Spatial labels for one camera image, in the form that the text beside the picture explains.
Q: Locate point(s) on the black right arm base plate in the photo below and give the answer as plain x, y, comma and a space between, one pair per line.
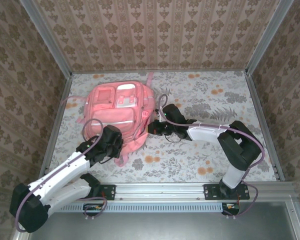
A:
210, 192

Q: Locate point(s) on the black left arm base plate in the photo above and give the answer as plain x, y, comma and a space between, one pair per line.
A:
110, 192

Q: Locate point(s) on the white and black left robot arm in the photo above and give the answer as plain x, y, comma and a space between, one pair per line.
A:
65, 172

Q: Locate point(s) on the floral tablecloth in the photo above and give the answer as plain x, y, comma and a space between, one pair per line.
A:
190, 100

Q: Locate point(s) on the aluminium side rail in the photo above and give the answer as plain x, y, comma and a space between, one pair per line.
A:
56, 125
256, 100

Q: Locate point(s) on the aluminium frame post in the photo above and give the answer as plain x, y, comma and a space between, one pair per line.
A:
267, 37
48, 37

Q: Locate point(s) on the grey metal sheet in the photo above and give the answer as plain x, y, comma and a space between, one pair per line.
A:
165, 225

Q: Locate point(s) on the pink school backpack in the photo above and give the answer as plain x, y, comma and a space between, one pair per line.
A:
115, 110

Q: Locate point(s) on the aluminium front rail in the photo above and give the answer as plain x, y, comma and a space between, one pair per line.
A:
160, 191

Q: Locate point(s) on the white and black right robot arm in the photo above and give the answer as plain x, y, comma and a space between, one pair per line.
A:
202, 133

